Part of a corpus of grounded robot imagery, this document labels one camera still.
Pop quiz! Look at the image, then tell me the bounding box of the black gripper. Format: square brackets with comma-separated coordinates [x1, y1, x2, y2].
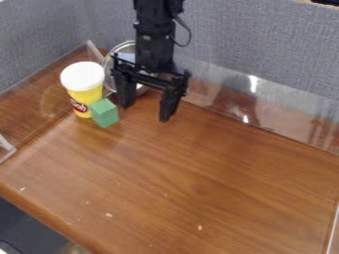
[111, 54, 190, 122]

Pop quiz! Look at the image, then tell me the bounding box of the green block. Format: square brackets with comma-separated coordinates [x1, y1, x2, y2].
[89, 98, 118, 128]

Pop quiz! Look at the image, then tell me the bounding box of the yellow play-doh can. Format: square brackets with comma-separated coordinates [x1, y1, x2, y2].
[59, 62, 103, 118]

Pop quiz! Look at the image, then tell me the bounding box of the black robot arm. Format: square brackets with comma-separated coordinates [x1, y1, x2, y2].
[110, 0, 192, 122]

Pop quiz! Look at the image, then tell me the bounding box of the silver metal pot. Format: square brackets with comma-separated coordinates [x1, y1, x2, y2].
[101, 41, 135, 93]

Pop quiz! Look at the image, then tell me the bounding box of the clear acrylic barrier panel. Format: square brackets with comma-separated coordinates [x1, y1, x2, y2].
[0, 41, 339, 163]

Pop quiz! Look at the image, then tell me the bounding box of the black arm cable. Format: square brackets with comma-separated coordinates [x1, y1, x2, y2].
[169, 13, 193, 48]

